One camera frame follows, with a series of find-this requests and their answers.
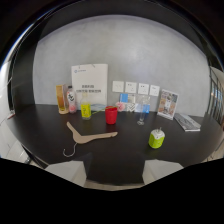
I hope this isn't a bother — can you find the white paper bag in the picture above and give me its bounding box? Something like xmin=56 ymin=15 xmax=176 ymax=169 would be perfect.
xmin=70 ymin=63 xmax=109 ymax=111

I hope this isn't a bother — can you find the pink flower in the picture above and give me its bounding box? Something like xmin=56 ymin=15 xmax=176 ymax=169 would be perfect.
xmin=115 ymin=101 xmax=126 ymax=113

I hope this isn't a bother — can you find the tall golden box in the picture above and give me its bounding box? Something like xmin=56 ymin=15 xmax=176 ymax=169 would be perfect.
xmin=55 ymin=84 xmax=70 ymax=115

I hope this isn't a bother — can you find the white wall socket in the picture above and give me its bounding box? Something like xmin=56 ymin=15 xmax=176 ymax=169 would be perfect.
xmin=124 ymin=81 xmax=138 ymax=95
xmin=137 ymin=82 xmax=150 ymax=96
xmin=148 ymin=84 xmax=161 ymax=98
xmin=112 ymin=80 xmax=125 ymax=94

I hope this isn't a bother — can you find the flat lying magazine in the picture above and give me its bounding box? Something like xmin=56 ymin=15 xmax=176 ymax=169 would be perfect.
xmin=173 ymin=112 xmax=202 ymax=133

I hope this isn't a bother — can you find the standing picture book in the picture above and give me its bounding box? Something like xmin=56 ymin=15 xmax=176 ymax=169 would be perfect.
xmin=156 ymin=88 xmax=180 ymax=121

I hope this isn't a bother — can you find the wooden clothes hanger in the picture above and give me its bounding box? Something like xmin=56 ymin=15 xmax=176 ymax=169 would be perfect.
xmin=62 ymin=121 xmax=119 ymax=158

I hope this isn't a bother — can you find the red plastic cup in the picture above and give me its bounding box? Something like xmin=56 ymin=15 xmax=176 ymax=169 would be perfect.
xmin=105 ymin=105 xmax=119 ymax=126

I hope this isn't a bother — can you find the blue and white patterned box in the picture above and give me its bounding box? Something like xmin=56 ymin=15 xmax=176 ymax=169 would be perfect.
xmin=119 ymin=92 xmax=152 ymax=114

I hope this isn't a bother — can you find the yellow label drink bottle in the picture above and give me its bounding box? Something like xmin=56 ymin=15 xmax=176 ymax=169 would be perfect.
xmin=80 ymin=91 xmax=92 ymax=121

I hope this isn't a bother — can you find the pink cap drink bottle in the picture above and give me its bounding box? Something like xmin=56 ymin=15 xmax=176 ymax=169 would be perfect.
xmin=66 ymin=85 xmax=78 ymax=115

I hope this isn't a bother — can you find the clear tall glass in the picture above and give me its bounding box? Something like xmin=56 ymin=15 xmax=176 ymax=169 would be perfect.
xmin=136 ymin=95 xmax=151 ymax=127

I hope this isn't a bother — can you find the green and white round container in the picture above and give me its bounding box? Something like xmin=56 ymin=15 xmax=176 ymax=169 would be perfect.
xmin=148 ymin=126 xmax=166 ymax=150

